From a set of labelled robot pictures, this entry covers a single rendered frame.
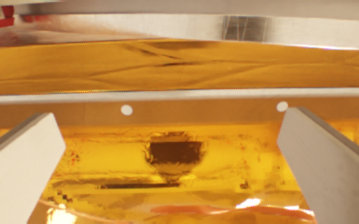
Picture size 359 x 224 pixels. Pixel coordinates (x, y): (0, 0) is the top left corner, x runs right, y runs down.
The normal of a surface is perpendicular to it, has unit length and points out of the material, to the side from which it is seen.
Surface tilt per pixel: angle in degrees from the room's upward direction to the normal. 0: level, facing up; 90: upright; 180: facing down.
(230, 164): 124
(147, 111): 90
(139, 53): 90
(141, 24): 90
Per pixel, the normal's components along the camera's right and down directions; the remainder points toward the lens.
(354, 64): 0.01, 0.51
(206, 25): -0.33, 0.49
